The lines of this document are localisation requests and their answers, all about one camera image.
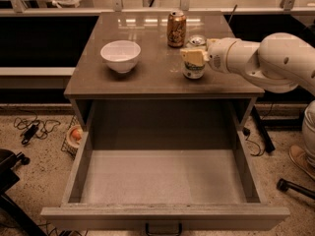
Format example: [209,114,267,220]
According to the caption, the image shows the black power adapter cable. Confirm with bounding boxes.
[13,110,62,147]

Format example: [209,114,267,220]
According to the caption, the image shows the black wire basket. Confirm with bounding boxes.
[61,116,83,158]

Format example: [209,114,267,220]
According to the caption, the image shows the beige trouser leg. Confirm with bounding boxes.
[302,100,315,167]

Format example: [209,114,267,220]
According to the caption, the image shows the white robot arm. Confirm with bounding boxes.
[180,32,315,95]

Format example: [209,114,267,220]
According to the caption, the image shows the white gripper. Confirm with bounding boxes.
[180,37,240,73]

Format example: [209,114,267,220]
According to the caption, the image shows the orange soda can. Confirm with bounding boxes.
[166,10,186,47]

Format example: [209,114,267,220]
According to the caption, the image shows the grey cabinet counter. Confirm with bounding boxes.
[65,11,264,125]

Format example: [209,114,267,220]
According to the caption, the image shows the black chair caster leg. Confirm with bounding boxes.
[277,179,315,200]

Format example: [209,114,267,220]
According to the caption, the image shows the open grey top drawer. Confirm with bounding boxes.
[41,99,289,231]

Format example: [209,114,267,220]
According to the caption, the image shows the brown shoe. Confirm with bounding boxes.
[288,145,315,181]

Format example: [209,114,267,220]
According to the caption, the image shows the black drawer handle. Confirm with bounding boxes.
[145,223,183,236]

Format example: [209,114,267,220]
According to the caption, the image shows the white ceramic bowl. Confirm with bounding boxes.
[100,40,141,74]

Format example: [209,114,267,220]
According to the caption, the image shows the black office chair base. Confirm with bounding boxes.
[0,148,47,236]

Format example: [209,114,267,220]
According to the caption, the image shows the silver green 7up can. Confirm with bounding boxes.
[182,34,206,80]

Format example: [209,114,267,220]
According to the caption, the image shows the orange fruit in bowl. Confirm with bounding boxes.
[66,125,83,148]

